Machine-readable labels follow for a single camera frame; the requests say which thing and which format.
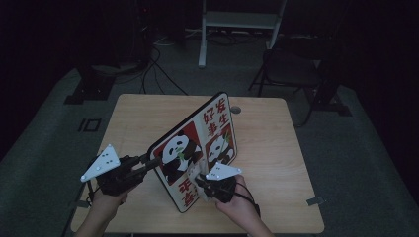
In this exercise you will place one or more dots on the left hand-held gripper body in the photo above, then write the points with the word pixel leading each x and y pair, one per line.
pixel 115 179

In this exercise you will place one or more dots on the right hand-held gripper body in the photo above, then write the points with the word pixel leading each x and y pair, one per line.
pixel 220 187

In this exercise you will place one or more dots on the panda picture board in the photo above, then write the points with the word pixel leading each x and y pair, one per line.
pixel 194 148

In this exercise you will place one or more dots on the person's left hand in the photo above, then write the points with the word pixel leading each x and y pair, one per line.
pixel 107 202

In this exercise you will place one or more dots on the person's right hand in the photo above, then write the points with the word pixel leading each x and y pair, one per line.
pixel 238 205

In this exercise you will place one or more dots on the black stand base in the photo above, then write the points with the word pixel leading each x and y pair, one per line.
pixel 90 87

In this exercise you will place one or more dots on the grey tape piece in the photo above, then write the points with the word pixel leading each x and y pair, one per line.
pixel 315 201

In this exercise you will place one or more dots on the dark equipment rack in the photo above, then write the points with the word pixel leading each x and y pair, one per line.
pixel 143 33

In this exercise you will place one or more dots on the black folding chair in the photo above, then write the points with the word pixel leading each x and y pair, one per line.
pixel 290 70

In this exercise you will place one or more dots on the white metal stand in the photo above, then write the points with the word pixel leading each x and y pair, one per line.
pixel 238 19

